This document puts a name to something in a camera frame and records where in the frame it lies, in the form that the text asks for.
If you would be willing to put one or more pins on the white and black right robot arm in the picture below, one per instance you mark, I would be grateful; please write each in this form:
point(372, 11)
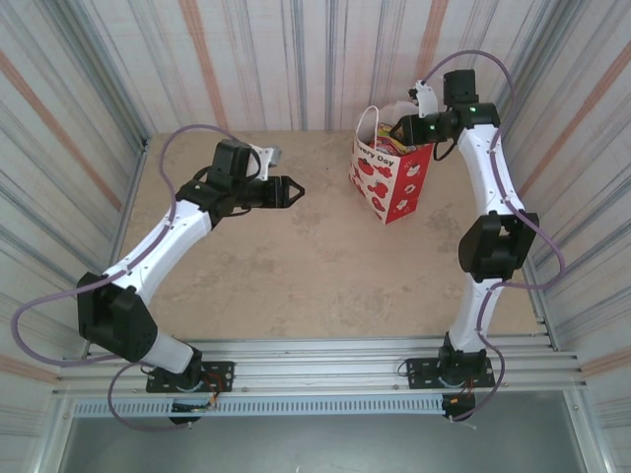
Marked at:
point(485, 162)

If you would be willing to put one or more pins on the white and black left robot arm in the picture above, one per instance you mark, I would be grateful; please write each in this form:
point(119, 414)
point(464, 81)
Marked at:
point(162, 246)

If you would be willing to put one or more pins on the red and white paper bag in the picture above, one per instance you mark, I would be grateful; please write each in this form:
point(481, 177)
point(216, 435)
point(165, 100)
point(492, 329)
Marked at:
point(379, 172)

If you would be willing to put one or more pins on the aluminium side rail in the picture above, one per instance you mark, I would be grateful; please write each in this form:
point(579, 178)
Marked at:
point(133, 192)
point(542, 315)

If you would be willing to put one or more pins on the aluminium rail frame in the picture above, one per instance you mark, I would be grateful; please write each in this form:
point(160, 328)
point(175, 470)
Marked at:
point(320, 364)

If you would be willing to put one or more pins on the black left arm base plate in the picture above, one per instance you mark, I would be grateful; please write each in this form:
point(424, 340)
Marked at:
point(222, 377)

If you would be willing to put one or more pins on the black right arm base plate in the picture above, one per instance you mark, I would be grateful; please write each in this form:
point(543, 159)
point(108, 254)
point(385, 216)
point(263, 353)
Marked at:
point(419, 372)

